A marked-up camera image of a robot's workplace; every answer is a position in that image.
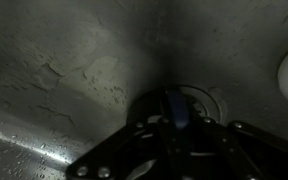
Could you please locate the stainless steel sink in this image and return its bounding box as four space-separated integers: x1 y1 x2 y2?
0 0 288 180

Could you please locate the blue cup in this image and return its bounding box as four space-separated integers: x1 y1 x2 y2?
127 88 202 131

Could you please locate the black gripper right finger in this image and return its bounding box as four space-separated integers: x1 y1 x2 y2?
180 117 288 180

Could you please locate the sink drain strainer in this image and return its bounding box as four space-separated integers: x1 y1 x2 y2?
179 85 228 124

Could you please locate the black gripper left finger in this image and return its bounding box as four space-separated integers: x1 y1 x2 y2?
65 116 170 180

